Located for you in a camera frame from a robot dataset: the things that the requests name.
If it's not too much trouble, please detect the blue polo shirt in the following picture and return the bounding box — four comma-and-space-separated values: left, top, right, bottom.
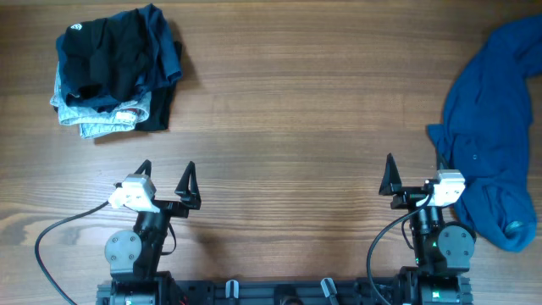
427, 15, 541, 252

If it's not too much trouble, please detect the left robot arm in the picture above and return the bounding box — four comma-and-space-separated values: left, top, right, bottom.
96, 160, 202, 305

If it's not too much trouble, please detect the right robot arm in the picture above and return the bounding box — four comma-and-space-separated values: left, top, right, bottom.
368, 154, 477, 305

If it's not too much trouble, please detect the black folded garment at bottom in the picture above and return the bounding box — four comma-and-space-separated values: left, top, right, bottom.
135, 41, 183, 132

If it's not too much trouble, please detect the navy folded shirt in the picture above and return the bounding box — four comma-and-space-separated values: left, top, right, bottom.
57, 4, 180, 108

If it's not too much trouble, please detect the black folded shirt with logo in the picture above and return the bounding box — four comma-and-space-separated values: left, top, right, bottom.
60, 9, 151, 102

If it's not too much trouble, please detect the right black cable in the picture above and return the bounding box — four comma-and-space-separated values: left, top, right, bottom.
366, 192, 434, 305

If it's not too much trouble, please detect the black cable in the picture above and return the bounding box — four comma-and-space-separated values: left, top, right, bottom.
34, 200, 111, 305
366, 192, 434, 305

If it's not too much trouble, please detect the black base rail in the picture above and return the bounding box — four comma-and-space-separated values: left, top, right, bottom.
96, 276, 473, 305

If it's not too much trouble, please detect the left black cable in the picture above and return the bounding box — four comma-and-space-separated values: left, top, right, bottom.
34, 200, 111, 305

